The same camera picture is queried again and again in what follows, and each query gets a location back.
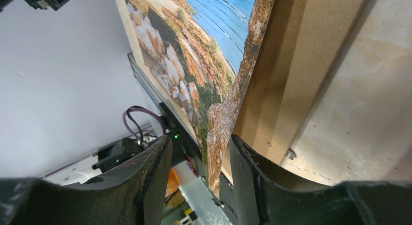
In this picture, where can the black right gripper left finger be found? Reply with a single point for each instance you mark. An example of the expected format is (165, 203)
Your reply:
(132, 193)

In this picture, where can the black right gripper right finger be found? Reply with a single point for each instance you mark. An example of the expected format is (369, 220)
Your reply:
(267, 194)

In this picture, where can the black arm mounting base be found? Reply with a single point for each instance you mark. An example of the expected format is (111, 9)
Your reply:
(211, 208)

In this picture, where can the landscape beach photo print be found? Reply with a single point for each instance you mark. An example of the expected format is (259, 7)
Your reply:
(201, 55)

